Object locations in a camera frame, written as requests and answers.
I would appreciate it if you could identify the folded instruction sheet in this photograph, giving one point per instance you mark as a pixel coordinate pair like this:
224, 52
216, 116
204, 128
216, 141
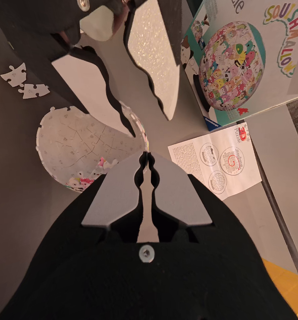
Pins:
189, 160

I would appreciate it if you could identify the half-built puzzle ball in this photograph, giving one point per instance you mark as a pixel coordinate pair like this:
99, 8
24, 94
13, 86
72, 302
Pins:
71, 145

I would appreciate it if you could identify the white puzzle piece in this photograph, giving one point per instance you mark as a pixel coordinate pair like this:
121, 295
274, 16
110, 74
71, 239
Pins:
13, 75

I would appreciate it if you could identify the joined white puzzle pieces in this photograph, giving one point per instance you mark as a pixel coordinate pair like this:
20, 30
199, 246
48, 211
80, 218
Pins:
31, 91

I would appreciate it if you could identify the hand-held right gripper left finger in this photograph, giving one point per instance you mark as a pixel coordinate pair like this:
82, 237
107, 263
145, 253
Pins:
116, 197

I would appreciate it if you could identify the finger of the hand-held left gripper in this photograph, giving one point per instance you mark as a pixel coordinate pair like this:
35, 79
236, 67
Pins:
81, 82
154, 50

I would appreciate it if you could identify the puzzle ball box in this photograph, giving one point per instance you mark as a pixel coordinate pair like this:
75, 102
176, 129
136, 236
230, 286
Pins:
239, 62

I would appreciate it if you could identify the yellow plastic bin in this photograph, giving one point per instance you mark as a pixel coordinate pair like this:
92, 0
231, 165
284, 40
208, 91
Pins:
289, 287

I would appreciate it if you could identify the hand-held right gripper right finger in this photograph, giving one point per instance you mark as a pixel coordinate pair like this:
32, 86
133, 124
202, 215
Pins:
179, 197

